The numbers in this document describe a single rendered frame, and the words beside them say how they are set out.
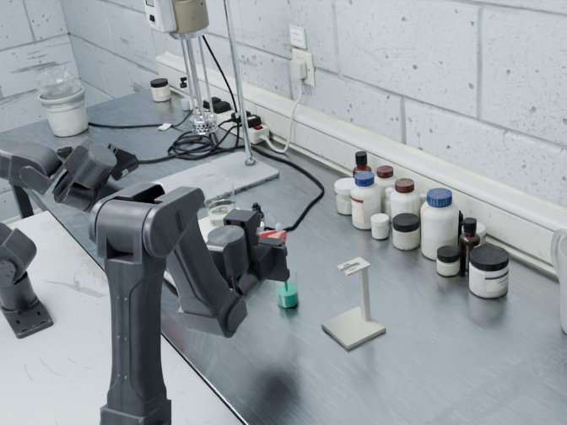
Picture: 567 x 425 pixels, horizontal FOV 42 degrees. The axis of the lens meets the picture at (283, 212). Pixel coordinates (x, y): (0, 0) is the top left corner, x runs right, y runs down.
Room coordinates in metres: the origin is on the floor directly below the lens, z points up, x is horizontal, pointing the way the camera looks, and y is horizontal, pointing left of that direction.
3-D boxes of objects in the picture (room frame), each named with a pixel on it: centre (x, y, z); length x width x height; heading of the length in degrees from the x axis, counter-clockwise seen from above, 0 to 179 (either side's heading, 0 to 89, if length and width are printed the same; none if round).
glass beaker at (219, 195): (1.30, 0.12, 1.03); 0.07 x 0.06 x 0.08; 85
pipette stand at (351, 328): (1.02, -0.09, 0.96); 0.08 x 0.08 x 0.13; 27
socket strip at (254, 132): (2.08, 0.13, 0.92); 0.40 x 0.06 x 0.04; 30
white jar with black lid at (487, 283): (1.08, -0.35, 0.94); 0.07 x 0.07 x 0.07
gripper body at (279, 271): (1.02, 0.06, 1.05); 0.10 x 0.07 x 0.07; 63
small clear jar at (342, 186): (1.45, -0.15, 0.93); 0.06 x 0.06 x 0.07
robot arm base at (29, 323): (1.21, 0.53, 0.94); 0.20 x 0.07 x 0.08; 30
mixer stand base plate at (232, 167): (1.69, 0.17, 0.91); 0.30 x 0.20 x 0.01; 120
